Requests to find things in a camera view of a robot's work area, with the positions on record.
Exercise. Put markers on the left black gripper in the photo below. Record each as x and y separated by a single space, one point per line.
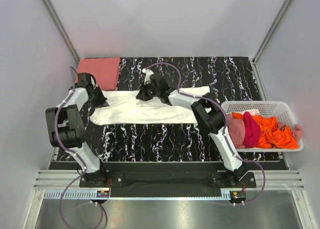
101 102

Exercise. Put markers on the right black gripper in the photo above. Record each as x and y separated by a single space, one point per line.
142 95

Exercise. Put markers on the white t shirt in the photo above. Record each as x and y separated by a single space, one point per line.
124 108

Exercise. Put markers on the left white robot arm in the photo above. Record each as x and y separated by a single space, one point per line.
66 129

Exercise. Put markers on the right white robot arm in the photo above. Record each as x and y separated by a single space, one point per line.
210 117

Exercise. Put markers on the folded pink t shirt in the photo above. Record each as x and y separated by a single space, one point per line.
105 71

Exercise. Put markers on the pink t shirt in basket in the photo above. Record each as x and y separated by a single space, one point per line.
236 130

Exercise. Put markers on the magenta t shirt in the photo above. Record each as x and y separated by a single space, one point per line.
252 131

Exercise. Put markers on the orange t shirt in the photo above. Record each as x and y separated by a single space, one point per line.
248 130

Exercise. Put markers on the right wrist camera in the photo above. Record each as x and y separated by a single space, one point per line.
148 73

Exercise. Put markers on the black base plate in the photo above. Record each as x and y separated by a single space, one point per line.
170 180

